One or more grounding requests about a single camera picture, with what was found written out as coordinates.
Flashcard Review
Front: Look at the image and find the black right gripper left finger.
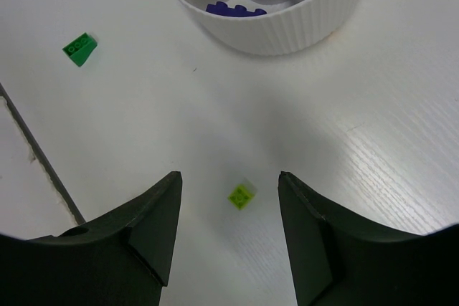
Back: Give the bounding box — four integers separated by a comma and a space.
1, 171, 182, 305

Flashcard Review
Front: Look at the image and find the small dark green lego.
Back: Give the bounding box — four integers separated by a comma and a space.
62, 33, 98, 67

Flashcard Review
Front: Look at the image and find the small lime green lego plate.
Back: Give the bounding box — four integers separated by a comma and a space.
227, 178, 257, 211

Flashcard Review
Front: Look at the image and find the blue lego brick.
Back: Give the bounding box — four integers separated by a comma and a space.
206, 1, 267, 18

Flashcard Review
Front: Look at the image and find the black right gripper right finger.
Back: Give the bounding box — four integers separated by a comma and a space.
278, 172, 458, 305

